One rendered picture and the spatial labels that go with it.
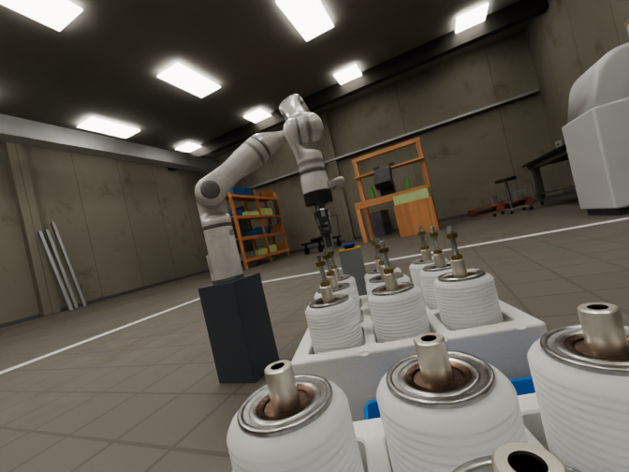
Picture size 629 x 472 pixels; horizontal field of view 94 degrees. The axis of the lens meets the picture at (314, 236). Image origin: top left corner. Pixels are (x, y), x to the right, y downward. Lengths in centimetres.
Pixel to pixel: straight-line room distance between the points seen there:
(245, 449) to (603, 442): 22
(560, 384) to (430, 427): 10
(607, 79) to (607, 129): 40
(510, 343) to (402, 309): 16
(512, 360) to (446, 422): 34
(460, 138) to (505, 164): 138
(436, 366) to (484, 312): 31
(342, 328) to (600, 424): 34
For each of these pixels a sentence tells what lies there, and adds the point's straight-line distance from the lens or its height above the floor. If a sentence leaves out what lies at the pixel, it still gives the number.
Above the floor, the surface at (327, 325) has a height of 22.
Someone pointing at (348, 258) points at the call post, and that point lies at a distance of 91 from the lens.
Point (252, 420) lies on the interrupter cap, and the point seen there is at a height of 25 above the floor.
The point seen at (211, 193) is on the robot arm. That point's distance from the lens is 94.
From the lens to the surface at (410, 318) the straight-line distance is 52.
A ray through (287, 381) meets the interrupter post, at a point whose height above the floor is 27.
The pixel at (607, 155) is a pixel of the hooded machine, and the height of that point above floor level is 48.
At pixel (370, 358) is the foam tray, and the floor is 17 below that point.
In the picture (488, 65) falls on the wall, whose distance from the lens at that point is 1015.
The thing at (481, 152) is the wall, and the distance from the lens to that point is 953.
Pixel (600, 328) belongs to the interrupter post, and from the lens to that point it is 28.
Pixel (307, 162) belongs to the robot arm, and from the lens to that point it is 77.
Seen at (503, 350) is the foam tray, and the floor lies 15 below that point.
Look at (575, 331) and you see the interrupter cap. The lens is 32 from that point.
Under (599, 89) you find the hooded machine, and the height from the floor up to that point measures 101.
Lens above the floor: 37
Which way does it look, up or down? level
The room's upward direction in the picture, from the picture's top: 13 degrees counter-clockwise
